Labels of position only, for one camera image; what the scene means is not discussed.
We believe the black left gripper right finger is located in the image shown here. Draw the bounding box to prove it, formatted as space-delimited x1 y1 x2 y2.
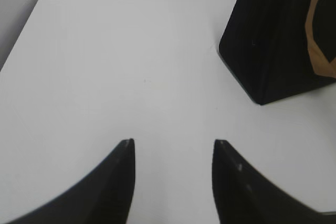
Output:
212 140 335 223

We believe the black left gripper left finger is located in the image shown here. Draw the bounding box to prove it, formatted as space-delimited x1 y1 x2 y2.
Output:
12 138 135 223

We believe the black tote bag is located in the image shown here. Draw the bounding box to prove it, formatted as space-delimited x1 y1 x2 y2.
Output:
219 0 335 105

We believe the tan front bag handle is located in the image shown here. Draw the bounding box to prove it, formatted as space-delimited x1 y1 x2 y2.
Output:
306 0 336 79

